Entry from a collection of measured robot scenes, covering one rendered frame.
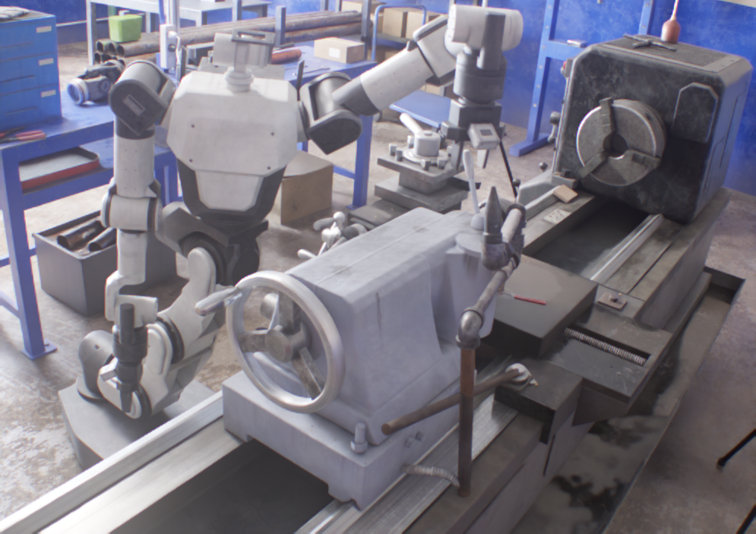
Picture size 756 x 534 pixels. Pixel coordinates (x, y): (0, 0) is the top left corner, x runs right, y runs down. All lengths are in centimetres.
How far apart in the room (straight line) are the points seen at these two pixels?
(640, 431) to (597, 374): 70
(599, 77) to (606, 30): 349
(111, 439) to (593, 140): 172
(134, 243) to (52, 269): 167
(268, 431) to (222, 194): 58
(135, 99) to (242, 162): 26
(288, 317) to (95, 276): 223
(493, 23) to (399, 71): 37
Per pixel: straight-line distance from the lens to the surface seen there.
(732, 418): 313
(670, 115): 240
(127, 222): 170
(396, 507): 120
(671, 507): 262
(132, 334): 181
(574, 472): 200
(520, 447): 136
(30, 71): 292
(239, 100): 154
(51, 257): 337
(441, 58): 150
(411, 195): 170
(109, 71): 321
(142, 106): 159
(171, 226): 182
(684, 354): 263
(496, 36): 123
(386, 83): 155
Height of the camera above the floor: 170
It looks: 26 degrees down
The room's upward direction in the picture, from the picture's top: 6 degrees clockwise
